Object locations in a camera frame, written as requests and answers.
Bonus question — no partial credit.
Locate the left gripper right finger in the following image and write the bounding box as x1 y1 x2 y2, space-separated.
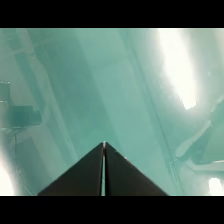
103 141 169 197

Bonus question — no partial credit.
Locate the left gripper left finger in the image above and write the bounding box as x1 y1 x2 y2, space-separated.
37 141 105 197

